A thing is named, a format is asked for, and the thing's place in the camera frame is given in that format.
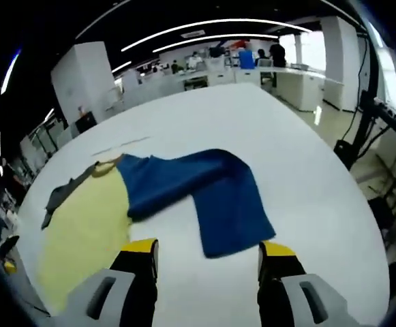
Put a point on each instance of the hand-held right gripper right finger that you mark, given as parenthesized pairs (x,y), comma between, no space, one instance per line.
(286,296)

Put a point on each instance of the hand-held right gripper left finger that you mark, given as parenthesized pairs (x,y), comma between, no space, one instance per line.
(122,293)

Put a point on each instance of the yellow blue grey garment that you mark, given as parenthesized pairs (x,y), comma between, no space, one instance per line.
(170,184)

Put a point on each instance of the black cabinet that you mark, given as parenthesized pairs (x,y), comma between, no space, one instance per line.
(86,123)

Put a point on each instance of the small orange object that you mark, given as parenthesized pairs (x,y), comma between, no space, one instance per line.
(80,110)

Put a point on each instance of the white square pillar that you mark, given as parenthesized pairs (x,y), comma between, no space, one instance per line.
(81,78)

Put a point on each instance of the black stand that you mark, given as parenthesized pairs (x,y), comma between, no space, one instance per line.
(364,129)

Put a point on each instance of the white desk row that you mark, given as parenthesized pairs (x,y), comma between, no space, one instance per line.
(296,85)

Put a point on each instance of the blue container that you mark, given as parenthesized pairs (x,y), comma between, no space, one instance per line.
(246,59)

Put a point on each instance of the short curved ceiling light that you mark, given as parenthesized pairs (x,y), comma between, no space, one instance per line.
(218,36)

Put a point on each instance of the long curved ceiling light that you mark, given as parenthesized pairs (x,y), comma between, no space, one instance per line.
(218,22)

